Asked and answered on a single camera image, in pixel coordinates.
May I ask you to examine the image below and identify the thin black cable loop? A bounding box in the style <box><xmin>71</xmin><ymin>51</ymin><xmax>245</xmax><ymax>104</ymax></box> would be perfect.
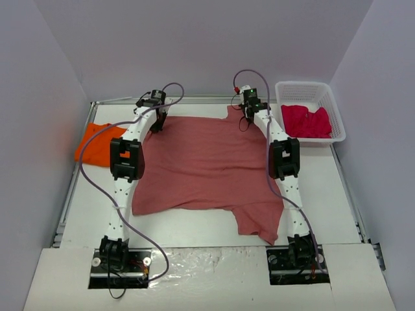
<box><xmin>107</xmin><ymin>275</ymin><xmax>128</xmax><ymax>301</ymax></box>

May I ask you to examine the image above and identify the magenta t shirt in basket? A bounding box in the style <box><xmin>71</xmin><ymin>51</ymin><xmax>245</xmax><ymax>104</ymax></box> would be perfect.
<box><xmin>281</xmin><ymin>105</ymin><xmax>332</xmax><ymax>139</ymax></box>

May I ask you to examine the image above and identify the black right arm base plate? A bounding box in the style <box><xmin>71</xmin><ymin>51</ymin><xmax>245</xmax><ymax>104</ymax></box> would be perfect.
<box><xmin>266</xmin><ymin>246</ymin><xmax>330</xmax><ymax>286</ymax></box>

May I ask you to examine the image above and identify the white plastic basket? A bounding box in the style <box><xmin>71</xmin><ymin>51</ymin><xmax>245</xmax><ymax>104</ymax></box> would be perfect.
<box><xmin>274</xmin><ymin>81</ymin><xmax>346</xmax><ymax>146</ymax></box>

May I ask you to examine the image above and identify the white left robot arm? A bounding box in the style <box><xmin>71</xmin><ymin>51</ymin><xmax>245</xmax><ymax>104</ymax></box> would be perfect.
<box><xmin>99</xmin><ymin>89</ymin><xmax>168</xmax><ymax>271</ymax></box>

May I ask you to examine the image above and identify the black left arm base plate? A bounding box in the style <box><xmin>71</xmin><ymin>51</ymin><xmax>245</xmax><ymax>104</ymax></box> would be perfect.
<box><xmin>88</xmin><ymin>249</ymin><xmax>152</xmax><ymax>290</ymax></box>

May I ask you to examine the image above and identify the orange folded t shirt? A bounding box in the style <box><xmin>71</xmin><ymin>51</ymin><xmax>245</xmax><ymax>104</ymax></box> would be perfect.
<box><xmin>74</xmin><ymin>123</ymin><xmax>126</xmax><ymax>168</ymax></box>

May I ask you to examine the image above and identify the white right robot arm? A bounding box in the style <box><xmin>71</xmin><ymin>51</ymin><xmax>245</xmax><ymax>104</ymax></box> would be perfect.
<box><xmin>237</xmin><ymin>86</ymin><xmax>315</xmax><ymax>268</ymax></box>

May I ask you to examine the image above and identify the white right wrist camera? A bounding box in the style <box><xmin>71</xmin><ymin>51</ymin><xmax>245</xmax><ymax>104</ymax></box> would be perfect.
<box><xmin>234</xmin><ymin>85</ymin><xmax>251</xmax><ymax>95</ymax></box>

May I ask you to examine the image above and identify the pink t shirt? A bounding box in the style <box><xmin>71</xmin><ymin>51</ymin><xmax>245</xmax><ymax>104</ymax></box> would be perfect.
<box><xmin>132</xmin><ymin>108</ymin><xmax>283</xmax><ymax>245</ymax></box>

